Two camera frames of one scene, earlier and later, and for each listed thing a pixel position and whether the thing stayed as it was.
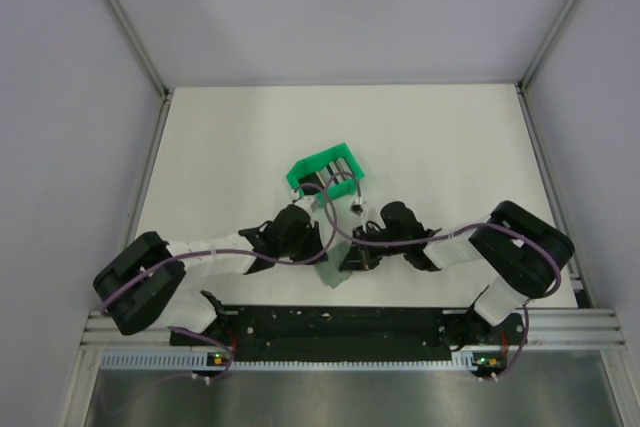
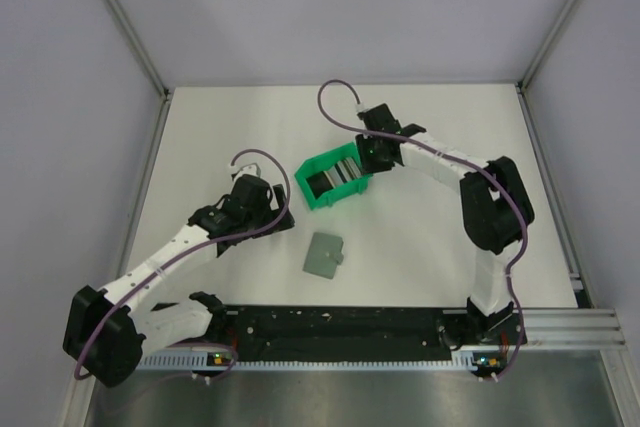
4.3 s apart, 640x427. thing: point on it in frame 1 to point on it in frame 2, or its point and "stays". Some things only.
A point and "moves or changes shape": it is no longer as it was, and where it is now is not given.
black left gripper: [315, 245] to [272, 215]
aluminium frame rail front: [546, 329] stays
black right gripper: [359, 257] to [367, 165]
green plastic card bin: [313, 164] moves or changes shape
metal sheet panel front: [547, 388] stays
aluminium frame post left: [127, 23] stays
